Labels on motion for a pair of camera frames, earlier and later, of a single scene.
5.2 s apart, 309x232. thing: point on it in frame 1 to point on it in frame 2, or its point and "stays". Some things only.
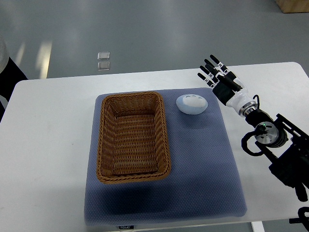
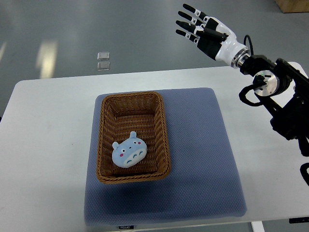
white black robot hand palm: (228, 89) to (214, 42)
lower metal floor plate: (103, 65) stays
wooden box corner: (293, 6) stays
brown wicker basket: (133, 141) stays
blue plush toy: (191, 104) to (130, 152)
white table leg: (257, 226) stays
